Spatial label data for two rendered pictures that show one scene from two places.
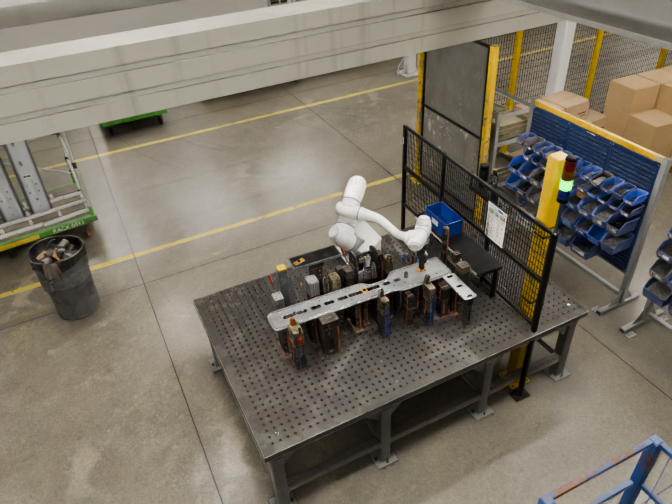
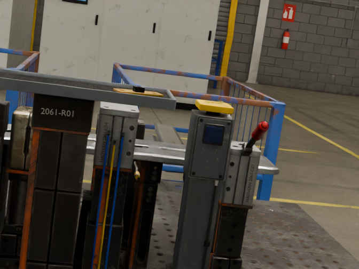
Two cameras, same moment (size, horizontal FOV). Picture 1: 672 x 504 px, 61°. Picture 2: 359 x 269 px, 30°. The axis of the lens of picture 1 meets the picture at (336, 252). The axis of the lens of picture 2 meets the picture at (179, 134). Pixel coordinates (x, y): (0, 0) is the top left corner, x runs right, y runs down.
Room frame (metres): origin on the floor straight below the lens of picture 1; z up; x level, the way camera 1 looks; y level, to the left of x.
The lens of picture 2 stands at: (4.33, 0.64, 1.30)
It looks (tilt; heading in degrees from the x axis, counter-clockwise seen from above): 10 degrees down; 195
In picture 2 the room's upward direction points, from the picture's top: 8 degrees clockwise
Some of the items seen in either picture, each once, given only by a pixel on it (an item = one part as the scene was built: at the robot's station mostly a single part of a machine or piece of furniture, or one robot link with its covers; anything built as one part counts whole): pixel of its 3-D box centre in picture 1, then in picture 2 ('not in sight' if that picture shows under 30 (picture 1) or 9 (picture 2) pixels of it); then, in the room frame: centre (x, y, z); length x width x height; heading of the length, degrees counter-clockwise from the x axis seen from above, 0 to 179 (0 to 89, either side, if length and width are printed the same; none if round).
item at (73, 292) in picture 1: (68, 279); not in sight; (4.23, 2.54, 0.36); 0.54 x 0.50 x 0.73; 24
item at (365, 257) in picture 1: (364, 276); not in sight; (3.29, -0.20, 0.94); 0.18 x 0.13 x 0.49; 112
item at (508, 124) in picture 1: (480, 146); not in sight; (5.85, -1.72, 0.65); 1.00 x 0.50 x 1.30; 24
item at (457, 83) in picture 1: (451, 124); not in sight; (5.73, -1.34, 1.00); 1.34 x 0.14 x 2.00; 24
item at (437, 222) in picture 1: (443, 219); not in sight; (3.76, -0.87, 1.10); 0.30 x 0.17 x 0.13; 23
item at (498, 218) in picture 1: (496, 224); not in sight; (3.35, -1.17, 1.30); 0.23 x 0.02 x 0.31; 22
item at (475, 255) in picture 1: (455, 239); not in sight; (3.58, -0.94, 1.02); 0.90 x 0.22 x 0.03; 22
